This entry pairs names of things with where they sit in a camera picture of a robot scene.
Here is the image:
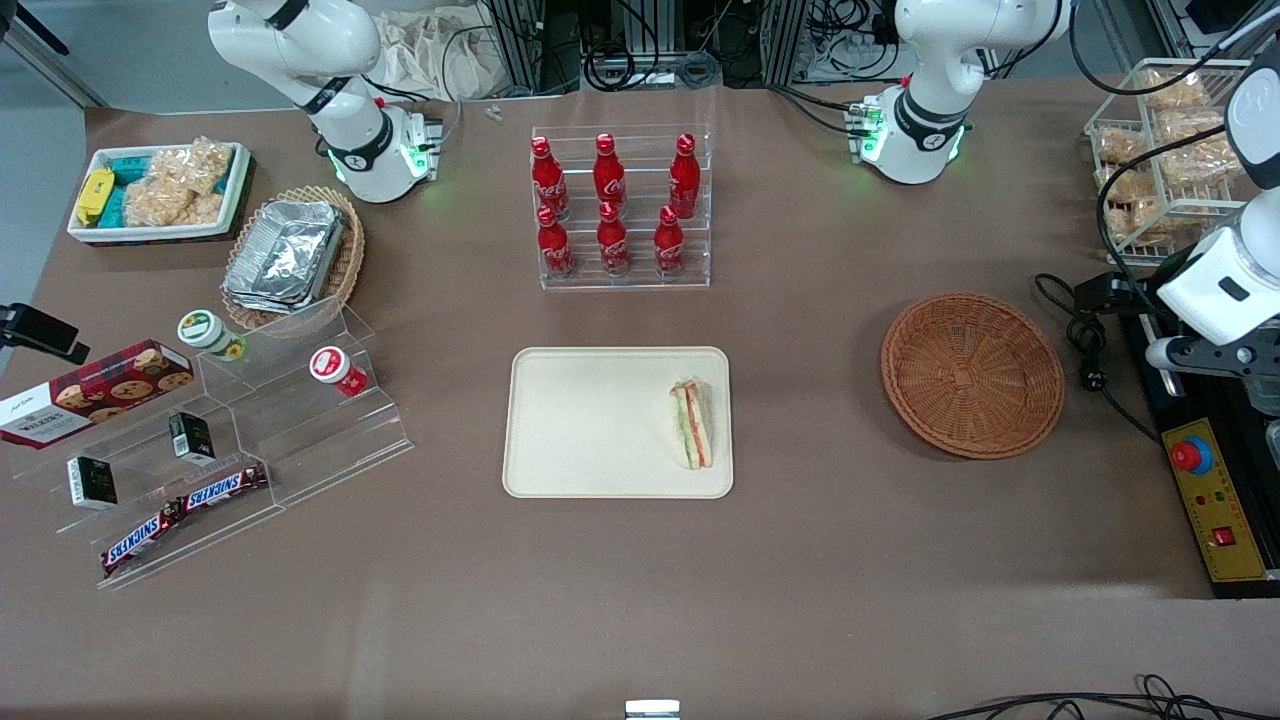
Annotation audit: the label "plastic-wrapped triangle sandwich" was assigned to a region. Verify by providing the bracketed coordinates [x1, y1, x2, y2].
[669, 378, 715, 470]

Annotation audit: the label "round brown wicker basket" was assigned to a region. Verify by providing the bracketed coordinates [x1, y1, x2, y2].
[880, 291, 1066, 461]

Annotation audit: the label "cream rectangular tray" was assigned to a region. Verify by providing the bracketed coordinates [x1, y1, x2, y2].
[502, 346, 734, 499]

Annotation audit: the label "oval light wicker basket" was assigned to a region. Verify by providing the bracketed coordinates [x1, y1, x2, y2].
[221, 185, 366, 332]

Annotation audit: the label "black machine with yellow panel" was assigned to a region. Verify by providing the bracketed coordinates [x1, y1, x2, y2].
[1118, 275, 1280, 599]

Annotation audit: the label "wrapped bread packet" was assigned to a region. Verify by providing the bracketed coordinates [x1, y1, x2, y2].
[1154, 107, 1244, 188]
[1098, 167, 1161, 203]
[1140, 67, 1210, 112]
[1104, 198, 1169, 248]
[1097, 127, 1148, 167]

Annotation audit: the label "red cola bottle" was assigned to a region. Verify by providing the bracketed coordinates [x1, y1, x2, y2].
[596, 202, 632, 277]
[668, 133, 702, 220]
[536, 205, 577, 280]
[654, 205, 688, 277]
[530, 136, 570, 222]
[593, 133, 628, 207]

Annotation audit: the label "clear acrylic bottle rack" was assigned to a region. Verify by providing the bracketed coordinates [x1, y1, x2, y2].
[530, 124, 713, 292]

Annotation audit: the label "beige cloth bag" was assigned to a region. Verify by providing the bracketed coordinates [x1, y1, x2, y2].
[372, 8, 513, 102]

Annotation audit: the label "red-lidded white cup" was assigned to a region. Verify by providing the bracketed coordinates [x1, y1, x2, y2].
[309, 345, 370, 399]

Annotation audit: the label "clear acrylic step shelf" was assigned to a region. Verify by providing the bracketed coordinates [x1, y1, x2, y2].
[10, 294, 416, 591]

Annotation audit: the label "silver foil container stack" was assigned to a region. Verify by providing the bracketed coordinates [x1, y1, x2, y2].
[221, 199, 347, 314]

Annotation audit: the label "white rectangular snack bin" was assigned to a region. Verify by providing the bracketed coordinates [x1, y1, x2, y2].
[67, 142, 252, 247]

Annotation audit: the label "Snickers chocolate bar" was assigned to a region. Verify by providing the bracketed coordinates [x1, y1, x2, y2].
[179, 462, 272, 514]
[99, 502, 187, 577]

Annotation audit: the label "green-lidded white cup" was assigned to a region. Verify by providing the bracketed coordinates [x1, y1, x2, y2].
[177, 309, 247, 362]

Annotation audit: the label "small black box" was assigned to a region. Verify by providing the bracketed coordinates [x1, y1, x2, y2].
[66, 455, 119, 512]
[167, 411, 217, 467]

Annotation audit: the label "clear bag of puffed snacks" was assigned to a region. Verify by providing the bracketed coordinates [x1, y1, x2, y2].
[123, 180, 227, 229]
[148, 139, 237, 193]

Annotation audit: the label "red tartan cookie box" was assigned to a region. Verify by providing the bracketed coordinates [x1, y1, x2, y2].
[0, 339, 195, 450]

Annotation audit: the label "yellow snack packet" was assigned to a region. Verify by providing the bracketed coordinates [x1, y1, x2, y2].
[77, 167, 117, 227]

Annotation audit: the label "black clamp device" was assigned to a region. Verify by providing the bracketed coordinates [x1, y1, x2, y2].
[0, 302, 91, 365]

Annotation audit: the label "black tripod leg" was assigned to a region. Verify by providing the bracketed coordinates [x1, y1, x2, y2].
[0, 0, 73, 57]

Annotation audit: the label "black power cable with plug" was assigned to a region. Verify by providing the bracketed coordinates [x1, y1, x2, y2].
[1034, 272, 1166, 447]

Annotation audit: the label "white wire rack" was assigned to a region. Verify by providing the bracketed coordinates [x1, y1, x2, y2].
[1085, 57, 1263, 267]

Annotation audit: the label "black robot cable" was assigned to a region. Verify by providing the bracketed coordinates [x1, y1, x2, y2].
[1067, 0, 1280, 98]
[1096, 124, 1253, 293]

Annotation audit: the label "black floor cables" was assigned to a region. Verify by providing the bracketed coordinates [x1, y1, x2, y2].
[925, 674, 1280, 720]

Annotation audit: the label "aluminium frame rack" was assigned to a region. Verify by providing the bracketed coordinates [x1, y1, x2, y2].
[480, 0, 583, 97]
[763, 0, 813, 87]

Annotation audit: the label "coiled black cable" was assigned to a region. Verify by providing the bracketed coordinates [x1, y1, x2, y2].
[584, 38, 663, 93]

